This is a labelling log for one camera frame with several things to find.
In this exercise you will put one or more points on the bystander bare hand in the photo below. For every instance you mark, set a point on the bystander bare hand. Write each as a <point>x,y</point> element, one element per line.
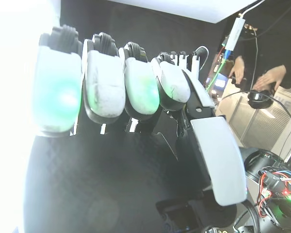
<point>238,69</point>
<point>271,77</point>

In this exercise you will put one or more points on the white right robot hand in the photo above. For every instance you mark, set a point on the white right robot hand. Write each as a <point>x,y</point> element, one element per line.
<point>104,92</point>

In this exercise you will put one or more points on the white ribbed carton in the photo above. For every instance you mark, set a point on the white ribbed carton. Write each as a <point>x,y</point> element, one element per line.
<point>257,126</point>

